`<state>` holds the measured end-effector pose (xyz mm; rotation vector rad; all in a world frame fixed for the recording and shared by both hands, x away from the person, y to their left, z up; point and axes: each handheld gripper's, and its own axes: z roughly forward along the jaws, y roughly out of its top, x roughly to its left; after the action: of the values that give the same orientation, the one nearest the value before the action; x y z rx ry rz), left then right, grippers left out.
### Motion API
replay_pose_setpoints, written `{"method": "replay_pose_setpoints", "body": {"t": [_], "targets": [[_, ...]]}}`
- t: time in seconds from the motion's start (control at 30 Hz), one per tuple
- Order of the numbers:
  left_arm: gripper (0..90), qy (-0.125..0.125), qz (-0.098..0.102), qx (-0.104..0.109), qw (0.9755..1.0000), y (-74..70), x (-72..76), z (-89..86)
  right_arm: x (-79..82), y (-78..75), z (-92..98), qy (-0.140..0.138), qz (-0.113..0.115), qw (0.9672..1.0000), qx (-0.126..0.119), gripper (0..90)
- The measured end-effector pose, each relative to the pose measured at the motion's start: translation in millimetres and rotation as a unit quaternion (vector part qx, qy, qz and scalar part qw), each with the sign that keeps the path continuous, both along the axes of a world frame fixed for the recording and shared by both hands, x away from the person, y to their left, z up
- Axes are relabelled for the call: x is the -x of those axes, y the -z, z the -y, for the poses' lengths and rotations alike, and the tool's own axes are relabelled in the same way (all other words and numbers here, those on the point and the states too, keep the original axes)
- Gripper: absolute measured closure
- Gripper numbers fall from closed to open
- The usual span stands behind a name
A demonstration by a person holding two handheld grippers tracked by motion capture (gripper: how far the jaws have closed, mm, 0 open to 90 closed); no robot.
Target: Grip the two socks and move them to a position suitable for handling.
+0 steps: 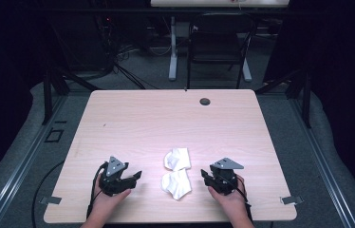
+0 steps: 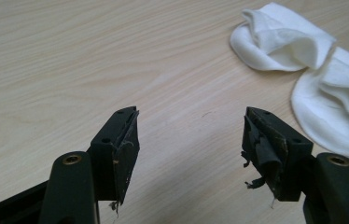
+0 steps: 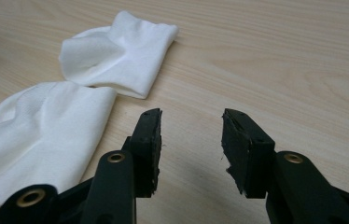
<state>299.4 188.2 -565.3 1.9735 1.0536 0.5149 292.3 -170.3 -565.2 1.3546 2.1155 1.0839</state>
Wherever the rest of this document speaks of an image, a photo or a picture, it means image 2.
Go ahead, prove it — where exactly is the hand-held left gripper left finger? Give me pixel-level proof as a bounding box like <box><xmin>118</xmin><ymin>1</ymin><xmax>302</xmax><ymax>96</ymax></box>
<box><xmin>88</xmin><ymin>105</ymin><xmax>141</xmax><ymax>216</ymax></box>

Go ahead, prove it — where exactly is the white sock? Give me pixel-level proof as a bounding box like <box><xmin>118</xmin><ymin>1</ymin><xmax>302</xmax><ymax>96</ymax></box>
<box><xmin>230</xmin><ymin>2</ymin><xmax>337</xmax><ymax>73</ymax></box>
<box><xmin>290</xmin><ymin>46</ymin><xmax>349</xmax><ymax>158</ymax></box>

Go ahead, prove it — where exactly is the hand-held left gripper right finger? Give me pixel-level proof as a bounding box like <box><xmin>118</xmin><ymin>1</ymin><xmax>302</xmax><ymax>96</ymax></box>
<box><xmin>241</xmin><ymin>106</ymin><xmax>314</xmax><ymax>203</ymax></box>

